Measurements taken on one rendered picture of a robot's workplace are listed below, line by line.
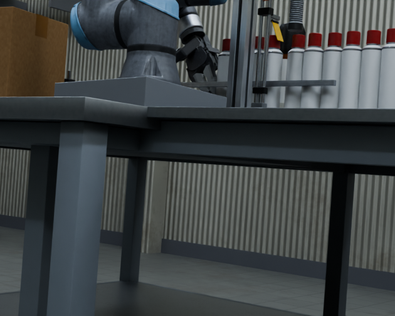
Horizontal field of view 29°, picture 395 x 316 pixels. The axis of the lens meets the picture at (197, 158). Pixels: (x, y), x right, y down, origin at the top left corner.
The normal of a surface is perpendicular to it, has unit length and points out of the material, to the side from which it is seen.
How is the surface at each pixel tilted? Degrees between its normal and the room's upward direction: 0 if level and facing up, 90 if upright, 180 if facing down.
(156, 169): 90
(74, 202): 90
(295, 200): 90
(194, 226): 90
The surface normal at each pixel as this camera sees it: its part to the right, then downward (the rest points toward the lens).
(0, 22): -0.47, -0.05
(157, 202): 0.78, 0.04
